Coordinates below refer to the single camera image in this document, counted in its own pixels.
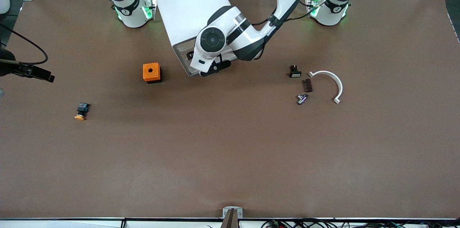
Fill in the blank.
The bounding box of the white plastic drawer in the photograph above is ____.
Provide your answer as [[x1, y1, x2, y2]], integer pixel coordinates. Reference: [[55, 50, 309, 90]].
[[175, 38, 197, 64]]

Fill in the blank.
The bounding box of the orange push button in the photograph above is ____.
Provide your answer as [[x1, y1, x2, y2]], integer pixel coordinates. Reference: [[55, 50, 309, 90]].
[[74, 102, 91, 121]]

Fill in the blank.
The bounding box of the white drawer cabinet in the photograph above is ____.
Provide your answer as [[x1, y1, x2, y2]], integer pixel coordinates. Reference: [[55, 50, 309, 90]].
[[151, 0, 242, 77]]

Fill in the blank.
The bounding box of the orange box with hole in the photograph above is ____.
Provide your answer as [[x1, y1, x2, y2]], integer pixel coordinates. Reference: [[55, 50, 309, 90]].
[[143, 63, 162, 84]]

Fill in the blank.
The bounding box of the brown table mat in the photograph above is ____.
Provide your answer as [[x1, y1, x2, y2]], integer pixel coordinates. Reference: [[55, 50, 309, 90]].
[[0, 0, 460, 219]]

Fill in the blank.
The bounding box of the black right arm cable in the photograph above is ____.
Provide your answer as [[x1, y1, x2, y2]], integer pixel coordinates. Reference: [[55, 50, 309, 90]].
[[0, 23, 49, 65]]

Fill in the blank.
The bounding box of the white curved plastic bracket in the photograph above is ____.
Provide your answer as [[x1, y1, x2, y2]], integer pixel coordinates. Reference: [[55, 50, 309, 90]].
[[308, 71, 344, 104]]

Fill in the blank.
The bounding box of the metal bracket with post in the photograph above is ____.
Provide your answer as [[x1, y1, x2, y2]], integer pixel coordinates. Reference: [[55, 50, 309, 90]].
[[221, 206, 243, 228]]

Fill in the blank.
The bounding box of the black cable bundle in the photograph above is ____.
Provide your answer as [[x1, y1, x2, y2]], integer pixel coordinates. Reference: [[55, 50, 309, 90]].
[[261, 218, 460, 228]]

